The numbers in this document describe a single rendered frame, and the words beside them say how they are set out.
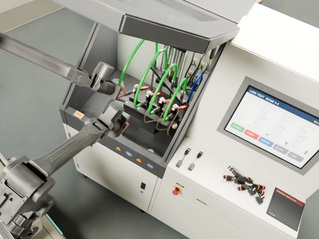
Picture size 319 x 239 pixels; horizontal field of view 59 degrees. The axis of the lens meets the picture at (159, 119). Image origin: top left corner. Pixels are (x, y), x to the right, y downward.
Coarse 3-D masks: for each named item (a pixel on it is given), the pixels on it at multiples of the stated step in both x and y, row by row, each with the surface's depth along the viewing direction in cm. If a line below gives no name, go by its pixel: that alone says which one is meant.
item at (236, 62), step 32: (256, 32) 123; (224, 64) 123; (256, 64) 117; (288, 64) 114; (224, 96) 132; (192, 128) 152; (256, 160) 144; (160, 192) 175; (192, 192) 152; (192, 224) 188; (224, 224) 161; (256, 224) 142
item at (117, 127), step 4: (120, 116) 117; (116, 120) 115; (120, 120) 117; (124, 120) 116; (116, 124) 114; (120, 124) 116; (124, 124) 117; (116, 128) 115; (120, 128) 117; (112, 132) 119; (116, 132) 118; (112, 136) 119; (116, 136) 119
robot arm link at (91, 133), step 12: (96, 120) 103; (84, 132) 93; (96, 132) 97; (60, 144) 83; (72, 144) 85; (84, 144) 90; (24, 156) 72; (48, 156) 76; (60, 156) 78; (72, 156) 85; (36, 168) 72; (48, 168) 73; (48, 180) 71; (36, 192) 67
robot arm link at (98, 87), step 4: (96, 76) 118; (96, 80) 118; (100, 80) 118; (104, 80) 120; (92, 84) 120; (96, 84) 118; (100, 84) 118; (104, 84) 121; (92, 88) 119; (96, 88) 119; (100, 88) 119; (104, 88) 121; (100, 92) 122
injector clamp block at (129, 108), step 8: (128, 104) 163; (128, 112) 168; (136, 112) 163; (144, 112) 162; (168, 120) 164; (176, 120) 161; (144, 128) 171; (152, 128) 167; (160, 128) 162; (176, 128) 158
